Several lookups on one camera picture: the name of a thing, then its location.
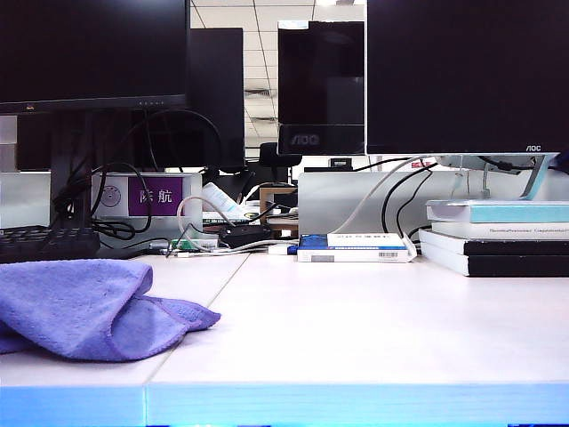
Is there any wooden frame box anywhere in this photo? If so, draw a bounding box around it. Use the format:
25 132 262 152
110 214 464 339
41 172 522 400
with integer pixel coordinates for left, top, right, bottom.
260 185 300 239

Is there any black curved cable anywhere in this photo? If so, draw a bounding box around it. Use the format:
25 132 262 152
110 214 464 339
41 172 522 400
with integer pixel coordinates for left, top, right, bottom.
382 162 439 244

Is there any black spine book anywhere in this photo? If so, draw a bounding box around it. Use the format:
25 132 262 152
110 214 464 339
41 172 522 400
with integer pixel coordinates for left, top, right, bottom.
419 229 569 257
420 242 569 278

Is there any black keyboard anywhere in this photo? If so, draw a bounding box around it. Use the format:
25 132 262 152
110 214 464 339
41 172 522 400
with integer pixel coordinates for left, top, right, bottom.
0 225 101 264

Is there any black AOC monitor white edge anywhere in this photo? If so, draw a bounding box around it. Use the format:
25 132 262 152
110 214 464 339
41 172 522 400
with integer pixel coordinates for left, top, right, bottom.
277 19 368 157

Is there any green and white small box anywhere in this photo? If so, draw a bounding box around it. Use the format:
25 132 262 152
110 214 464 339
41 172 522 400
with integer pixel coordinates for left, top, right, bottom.
171 238 220 253

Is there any blue and white flat box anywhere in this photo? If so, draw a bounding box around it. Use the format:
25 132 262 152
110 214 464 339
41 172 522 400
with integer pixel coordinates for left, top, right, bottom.
296 231 419 263

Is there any white name plate purple label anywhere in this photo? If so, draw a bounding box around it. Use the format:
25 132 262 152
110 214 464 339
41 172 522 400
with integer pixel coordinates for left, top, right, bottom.
92 172 204 219

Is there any teal cover book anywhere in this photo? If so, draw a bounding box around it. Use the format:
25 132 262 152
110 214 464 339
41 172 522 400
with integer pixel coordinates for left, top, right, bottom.
426 198 569 224

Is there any black office chair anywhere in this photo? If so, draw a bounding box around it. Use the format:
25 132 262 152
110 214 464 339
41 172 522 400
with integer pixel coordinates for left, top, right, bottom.
260 141 303 183

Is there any frosted white divider panel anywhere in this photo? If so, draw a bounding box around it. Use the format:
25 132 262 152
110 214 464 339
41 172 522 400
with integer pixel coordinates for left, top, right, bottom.
0 171 52 229

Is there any black looped cable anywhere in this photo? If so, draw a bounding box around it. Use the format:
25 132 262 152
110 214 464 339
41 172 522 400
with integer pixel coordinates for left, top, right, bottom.
91 162 155 241

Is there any large black AOC monitor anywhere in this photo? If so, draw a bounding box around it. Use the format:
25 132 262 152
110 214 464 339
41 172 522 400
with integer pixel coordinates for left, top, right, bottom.
366 0 569 156

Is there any grey desk divider panel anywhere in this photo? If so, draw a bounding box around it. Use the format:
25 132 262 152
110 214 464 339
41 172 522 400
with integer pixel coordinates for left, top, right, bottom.
297 171 569 237

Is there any black adapter hub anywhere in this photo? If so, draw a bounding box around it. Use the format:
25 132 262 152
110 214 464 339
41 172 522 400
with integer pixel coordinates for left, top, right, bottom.
220 224 273 249

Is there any black monitor stand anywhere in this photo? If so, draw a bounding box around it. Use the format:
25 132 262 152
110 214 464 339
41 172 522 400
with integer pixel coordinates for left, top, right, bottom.
0 109 134 264

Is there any long white cable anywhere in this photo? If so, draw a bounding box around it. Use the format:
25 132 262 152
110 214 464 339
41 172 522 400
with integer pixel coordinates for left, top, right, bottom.
332 155 430 236

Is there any purple microfibre rag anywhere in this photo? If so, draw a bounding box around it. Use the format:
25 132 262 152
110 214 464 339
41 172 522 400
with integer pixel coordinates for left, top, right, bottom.
0 259 222 362

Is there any black monitor rear side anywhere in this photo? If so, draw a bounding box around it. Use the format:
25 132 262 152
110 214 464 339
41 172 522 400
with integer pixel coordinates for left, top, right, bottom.
188 27 246 169

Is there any white lotion tube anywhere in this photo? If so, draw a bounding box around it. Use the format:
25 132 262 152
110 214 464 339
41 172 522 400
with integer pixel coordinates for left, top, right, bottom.
202 181 244 219

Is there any white looped cable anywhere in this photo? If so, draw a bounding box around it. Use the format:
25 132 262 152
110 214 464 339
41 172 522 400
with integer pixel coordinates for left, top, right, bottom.
176 195 236 255

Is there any silver monitor stand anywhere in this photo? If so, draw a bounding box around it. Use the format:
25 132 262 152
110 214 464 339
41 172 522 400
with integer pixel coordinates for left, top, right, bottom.
437 153 559 201

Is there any large black monitor gold logo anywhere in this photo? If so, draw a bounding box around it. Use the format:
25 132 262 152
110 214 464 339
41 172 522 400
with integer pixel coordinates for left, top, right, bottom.
0 0 192 115

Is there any white spine book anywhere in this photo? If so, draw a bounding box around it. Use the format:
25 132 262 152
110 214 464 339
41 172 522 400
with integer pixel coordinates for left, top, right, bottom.
431 221 569 241

